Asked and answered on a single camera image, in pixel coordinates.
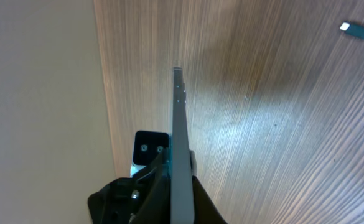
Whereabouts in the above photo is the black USB charging cable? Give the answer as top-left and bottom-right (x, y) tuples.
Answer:
(339, 21), (364, 43)

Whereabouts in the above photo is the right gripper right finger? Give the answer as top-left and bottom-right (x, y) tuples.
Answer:
(192, 176), (227, 224)

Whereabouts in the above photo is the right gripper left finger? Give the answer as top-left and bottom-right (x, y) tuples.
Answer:
(88, 148), (170, 224)

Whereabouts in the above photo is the smartphone with teal screen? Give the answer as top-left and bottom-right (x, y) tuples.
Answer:
(170, 67), (195, 224)

